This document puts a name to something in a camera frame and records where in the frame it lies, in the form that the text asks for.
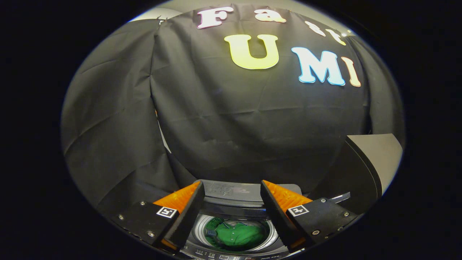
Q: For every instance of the black backdrop cloth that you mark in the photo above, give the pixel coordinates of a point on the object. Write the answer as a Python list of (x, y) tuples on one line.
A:
[(234, 119)]

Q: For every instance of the grey washing machine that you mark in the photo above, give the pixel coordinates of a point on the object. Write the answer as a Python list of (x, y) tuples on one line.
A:
[(231, 187)]

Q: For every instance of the green polo shirt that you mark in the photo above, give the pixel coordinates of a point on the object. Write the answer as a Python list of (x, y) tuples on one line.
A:
[(242, 236)]

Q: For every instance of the beige cabinet with dark frame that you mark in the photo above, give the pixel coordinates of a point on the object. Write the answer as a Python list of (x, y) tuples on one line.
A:
[(379, 155)]

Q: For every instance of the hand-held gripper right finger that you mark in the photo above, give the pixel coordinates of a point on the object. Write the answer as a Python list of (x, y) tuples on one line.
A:
[(276, 216)]

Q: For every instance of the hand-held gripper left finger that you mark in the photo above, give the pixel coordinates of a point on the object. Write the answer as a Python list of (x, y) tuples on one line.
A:
[(187, 213)]

